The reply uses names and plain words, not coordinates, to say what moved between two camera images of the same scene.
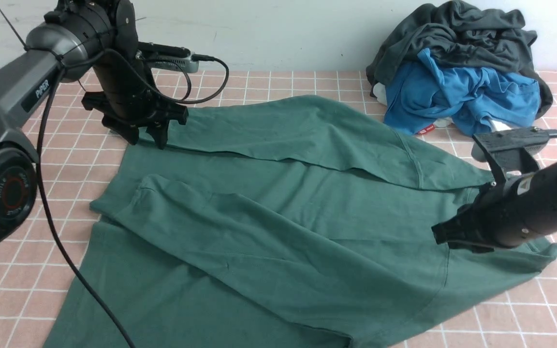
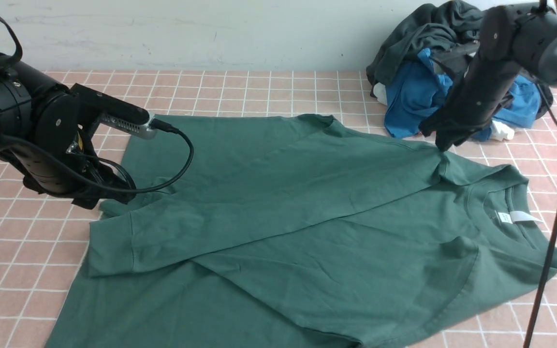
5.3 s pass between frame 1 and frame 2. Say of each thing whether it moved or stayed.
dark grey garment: stayed
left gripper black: moved
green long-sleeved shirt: stayed
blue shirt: stayed
